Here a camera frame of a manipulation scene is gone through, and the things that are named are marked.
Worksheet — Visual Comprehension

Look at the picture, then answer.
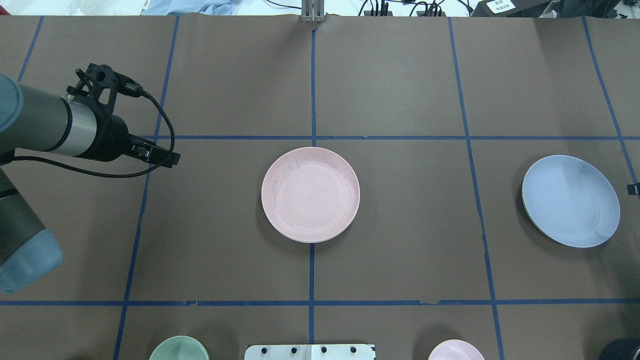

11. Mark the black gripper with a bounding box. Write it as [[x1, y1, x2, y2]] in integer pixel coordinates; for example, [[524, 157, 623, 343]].
[[90, 115, 181, 169]]

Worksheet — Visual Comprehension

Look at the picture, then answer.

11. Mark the pink plate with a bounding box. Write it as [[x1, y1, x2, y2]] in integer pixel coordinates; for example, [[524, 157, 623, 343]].
[[260, 146, 361, 244]]

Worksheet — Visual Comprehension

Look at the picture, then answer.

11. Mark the blue plate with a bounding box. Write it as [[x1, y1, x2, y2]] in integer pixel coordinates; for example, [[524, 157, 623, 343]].
[[521, 154, 621, 249]]

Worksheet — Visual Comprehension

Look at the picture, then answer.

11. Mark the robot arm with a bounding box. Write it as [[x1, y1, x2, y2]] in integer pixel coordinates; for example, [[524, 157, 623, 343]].
[[0, 64, 181, 294]]

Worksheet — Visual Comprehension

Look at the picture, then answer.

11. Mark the light blue shirt cloth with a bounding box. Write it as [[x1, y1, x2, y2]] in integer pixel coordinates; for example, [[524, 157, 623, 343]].
[[141, 0, 236, 16]]

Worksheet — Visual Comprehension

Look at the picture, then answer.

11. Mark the green bowl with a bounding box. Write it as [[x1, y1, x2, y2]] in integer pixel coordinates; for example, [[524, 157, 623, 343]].
[[148, 335, 210, 360]]

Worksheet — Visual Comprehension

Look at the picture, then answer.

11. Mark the pink bowl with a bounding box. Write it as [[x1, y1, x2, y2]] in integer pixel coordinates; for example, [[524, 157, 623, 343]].
[[427, 339, 485, 360]]

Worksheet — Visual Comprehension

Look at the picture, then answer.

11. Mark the dark blue pot with lid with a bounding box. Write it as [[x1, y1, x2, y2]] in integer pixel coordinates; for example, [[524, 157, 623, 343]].
[[598, 338, 640, 360]]

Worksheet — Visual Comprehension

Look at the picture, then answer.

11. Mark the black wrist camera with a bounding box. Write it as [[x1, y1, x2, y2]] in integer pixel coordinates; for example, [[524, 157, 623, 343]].
[[66, 63, 146, 120]]

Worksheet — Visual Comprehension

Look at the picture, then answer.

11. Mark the aluminium frame post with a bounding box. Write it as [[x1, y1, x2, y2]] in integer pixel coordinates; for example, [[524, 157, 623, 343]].
[[301, 0, 326, 23]]

